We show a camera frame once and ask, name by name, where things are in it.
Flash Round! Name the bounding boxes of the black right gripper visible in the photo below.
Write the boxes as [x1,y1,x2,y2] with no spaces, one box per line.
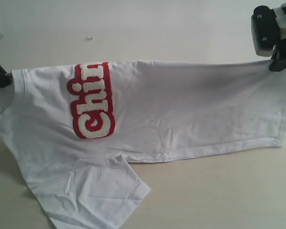
[269,31,286,72]

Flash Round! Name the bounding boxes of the white t-shirt red lettering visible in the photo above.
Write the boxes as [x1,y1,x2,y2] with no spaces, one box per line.
[0,61,286,229]

